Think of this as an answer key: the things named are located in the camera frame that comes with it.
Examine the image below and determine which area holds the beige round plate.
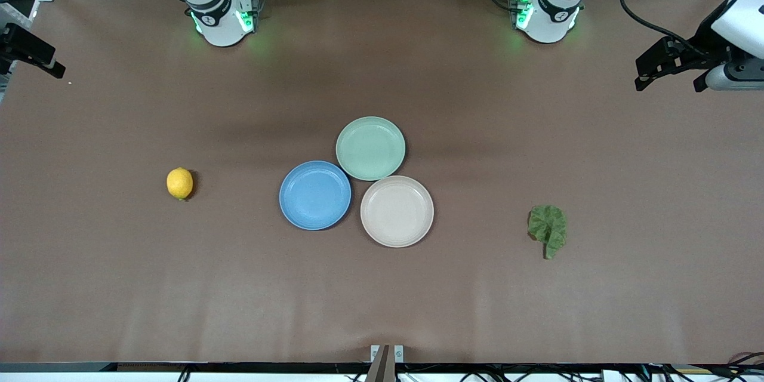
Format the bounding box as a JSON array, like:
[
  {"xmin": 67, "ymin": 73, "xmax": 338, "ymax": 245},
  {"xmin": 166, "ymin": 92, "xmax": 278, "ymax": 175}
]
[{"xmin": 360, "ymin": 175, "xmax": 435, "ymax": 248}]

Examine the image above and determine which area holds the blue round plate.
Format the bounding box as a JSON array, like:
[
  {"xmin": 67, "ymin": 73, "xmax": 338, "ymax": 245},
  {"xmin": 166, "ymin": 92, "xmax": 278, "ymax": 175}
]
[{"xmin": 279, "ymin": 160, "xmax": 352, "ymax": 231}]

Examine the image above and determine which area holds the light green round plate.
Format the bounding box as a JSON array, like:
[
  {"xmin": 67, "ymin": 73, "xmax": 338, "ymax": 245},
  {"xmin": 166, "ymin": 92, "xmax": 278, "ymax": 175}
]
[{"xmin": 335, "ymin": 116, "xmax": 406, "ymax": 181}]

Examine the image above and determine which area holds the yellow lemon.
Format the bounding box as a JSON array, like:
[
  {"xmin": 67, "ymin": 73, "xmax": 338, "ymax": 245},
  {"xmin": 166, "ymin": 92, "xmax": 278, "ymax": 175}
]
[{"xmin": 166, "ymin": 167, "xmax": 195, "ymax": 201}]

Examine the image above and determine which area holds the metal mounting bracket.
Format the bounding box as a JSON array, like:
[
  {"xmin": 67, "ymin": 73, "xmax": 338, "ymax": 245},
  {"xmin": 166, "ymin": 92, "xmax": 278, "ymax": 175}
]
[{"xmin": 365, "ymin": 344, "xmax": 405, "ymax": 382}]

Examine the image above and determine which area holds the green lettuce leaf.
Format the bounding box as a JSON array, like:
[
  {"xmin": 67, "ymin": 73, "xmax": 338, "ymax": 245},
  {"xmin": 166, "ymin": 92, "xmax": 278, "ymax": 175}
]
[{"xmin": 527, "ymin": 205, "xmax": 568, "ymax": 260}]

